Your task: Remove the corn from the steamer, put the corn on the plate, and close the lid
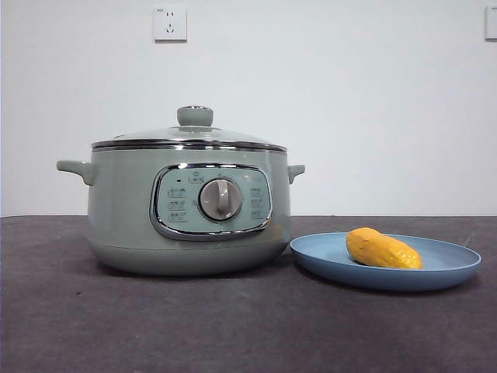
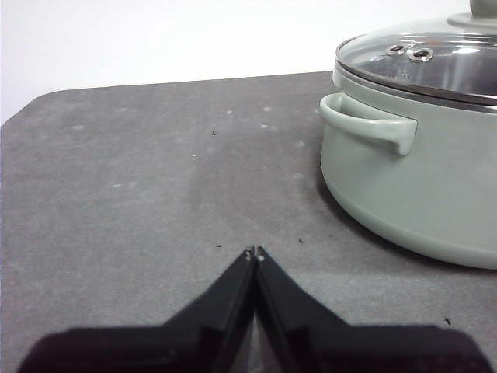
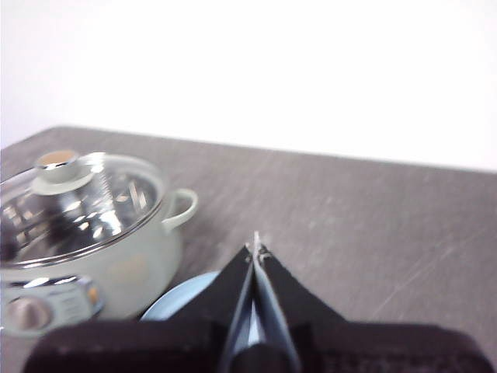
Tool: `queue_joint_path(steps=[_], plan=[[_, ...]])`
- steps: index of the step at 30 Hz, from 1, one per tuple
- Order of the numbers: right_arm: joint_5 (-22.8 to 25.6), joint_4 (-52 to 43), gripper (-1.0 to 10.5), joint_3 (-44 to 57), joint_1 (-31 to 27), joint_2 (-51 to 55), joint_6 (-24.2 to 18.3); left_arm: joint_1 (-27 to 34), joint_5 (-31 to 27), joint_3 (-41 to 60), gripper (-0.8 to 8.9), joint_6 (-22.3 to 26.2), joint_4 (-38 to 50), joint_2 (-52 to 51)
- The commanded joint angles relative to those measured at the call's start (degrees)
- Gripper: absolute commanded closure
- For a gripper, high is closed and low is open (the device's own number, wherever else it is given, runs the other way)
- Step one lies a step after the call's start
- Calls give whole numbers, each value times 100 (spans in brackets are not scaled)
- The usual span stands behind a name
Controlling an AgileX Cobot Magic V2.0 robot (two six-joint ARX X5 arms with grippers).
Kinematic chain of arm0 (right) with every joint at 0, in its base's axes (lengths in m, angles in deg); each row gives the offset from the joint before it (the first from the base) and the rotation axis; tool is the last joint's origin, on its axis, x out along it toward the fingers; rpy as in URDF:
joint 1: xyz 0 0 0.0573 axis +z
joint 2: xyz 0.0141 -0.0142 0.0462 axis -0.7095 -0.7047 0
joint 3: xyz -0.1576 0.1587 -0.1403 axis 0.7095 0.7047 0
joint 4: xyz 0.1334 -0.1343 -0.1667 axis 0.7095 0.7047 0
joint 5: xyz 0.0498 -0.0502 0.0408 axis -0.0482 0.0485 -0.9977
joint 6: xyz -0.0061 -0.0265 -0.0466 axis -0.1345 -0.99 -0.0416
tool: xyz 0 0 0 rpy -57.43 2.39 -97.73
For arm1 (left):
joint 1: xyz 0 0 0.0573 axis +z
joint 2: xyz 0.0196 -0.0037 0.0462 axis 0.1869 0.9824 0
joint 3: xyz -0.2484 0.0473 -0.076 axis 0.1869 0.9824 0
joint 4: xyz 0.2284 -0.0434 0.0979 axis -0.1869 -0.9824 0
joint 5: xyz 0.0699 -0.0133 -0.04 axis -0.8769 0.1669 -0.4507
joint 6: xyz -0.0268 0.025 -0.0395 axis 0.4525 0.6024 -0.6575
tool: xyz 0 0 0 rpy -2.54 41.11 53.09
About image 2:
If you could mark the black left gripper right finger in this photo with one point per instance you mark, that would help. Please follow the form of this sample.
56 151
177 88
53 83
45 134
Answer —
318 346

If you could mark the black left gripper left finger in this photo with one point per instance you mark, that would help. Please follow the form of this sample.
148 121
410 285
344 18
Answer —
194 342

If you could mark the glass lid with green knob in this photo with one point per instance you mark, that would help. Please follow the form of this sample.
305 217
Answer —
446 62

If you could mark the pale green electric steamer pot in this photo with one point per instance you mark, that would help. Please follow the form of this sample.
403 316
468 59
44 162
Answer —
407 186

